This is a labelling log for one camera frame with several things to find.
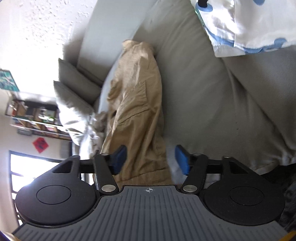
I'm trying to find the grey pillow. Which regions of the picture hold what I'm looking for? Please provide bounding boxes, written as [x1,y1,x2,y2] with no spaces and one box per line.
[53,80,95,130]
[58,58,101,105]

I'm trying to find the teal wall painting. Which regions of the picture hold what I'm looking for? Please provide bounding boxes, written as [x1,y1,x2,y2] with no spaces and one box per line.
[0,69,20,92]

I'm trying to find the white grey garment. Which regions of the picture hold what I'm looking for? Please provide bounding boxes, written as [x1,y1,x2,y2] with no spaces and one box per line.
[61,111,107,160]

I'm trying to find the wooden bookshelf with books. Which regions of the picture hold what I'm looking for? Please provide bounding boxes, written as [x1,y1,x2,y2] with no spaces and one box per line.
[5,99,71,141]

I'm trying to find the rear grey back pillow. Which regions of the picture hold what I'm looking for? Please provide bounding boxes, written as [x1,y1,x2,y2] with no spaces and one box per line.
[58,58,101,105]

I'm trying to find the front grey back pillow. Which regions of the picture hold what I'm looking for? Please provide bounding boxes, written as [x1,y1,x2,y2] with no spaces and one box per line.
[53,80,95,130]

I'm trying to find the blue green patterned white cloth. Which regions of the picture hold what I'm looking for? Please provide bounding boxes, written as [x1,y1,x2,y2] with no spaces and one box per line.
[191,0,295,58]

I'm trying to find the grey green sofa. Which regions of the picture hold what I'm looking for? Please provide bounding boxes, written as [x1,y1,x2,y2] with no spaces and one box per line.
[53,0,296,181]

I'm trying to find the large grey floor cushion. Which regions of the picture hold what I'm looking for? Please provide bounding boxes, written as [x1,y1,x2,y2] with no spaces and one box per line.
[134,1,295,173]

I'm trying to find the red diamond wall decoration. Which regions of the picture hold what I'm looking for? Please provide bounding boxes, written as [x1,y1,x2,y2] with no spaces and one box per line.
[33,137,49,154]

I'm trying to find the tan khaki trousers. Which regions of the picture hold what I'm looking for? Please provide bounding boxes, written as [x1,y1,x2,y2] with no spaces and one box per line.
[102,40,173,187]

